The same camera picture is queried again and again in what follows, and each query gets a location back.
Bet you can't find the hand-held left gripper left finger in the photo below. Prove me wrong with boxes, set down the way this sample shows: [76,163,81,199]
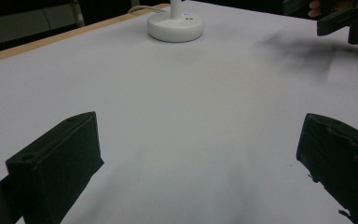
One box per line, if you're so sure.
[5,111,105,224]

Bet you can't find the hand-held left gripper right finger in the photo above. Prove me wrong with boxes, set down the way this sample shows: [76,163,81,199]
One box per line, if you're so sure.
[296,113,358,224]

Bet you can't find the white lamp cable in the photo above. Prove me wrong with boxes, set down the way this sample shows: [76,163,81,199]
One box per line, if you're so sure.
[127,5,166,15]

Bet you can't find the white round lamp base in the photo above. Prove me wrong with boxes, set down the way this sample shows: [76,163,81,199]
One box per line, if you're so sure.
[146,0,205,44]

